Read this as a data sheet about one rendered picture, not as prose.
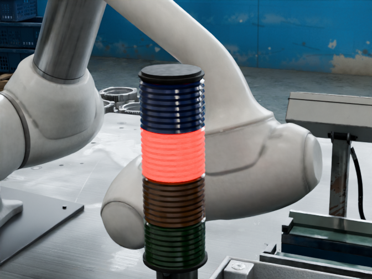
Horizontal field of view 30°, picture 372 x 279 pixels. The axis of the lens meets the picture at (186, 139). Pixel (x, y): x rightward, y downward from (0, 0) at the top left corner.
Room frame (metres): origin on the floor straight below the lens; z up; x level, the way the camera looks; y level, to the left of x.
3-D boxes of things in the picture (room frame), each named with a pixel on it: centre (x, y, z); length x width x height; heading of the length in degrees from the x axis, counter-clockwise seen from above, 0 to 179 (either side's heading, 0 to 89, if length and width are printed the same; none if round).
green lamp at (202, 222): (0.62, 0.01, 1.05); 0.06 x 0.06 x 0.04
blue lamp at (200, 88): (0.62, 0.01, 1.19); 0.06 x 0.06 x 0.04
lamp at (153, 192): (0.62, 0.01, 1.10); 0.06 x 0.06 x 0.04
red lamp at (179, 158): (0.62, 0.01, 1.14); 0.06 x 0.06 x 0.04
